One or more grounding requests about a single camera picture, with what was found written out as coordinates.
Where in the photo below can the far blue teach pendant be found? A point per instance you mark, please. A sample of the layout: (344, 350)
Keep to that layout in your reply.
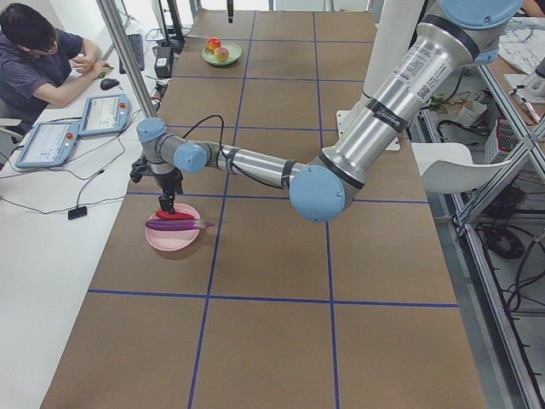
(106, 114)

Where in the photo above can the aluminium frame post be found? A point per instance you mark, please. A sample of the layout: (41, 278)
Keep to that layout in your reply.
(138, 85)

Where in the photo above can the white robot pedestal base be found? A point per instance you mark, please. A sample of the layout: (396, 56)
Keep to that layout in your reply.
(370, 85)

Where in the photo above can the black computer mouse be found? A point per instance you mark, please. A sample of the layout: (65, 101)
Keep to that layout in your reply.
(108, 83)

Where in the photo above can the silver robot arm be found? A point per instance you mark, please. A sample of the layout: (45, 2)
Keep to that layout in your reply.
(451, 34)

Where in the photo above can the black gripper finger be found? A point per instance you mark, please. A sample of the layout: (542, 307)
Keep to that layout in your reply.
(230, 11)

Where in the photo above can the white plastic chair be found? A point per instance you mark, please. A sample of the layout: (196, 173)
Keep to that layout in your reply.
(449, 167)

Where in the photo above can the yellow pink peach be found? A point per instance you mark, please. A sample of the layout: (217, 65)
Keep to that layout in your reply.
(221, 54)

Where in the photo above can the seated person in blue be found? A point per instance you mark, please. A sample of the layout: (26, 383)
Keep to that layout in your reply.
(42, 65)

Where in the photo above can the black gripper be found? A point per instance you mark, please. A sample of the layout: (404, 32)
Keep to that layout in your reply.
(169, 183)

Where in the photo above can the black power adapter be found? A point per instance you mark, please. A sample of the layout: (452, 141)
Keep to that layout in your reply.
(164, 61)

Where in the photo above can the blue teach pendant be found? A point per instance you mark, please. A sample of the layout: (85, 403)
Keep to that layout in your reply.
(106, 114)
(49, 145)

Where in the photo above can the green plate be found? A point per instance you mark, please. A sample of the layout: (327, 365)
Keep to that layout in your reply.
(235, 53)

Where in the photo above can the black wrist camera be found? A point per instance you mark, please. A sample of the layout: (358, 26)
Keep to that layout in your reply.
(139, 169)

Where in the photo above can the pink plate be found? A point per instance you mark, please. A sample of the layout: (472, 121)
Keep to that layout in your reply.
(172, 240)

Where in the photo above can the red chili pepper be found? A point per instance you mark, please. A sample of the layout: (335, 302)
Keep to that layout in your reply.
(171, 216)

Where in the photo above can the near blue teach pendant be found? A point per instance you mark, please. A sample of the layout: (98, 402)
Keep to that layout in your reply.
(49, 145)

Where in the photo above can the purple eggplant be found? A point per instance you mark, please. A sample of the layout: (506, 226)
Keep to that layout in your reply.
(178, 225)

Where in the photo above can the black keyboard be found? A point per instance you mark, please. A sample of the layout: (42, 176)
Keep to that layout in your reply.
(136, 45)

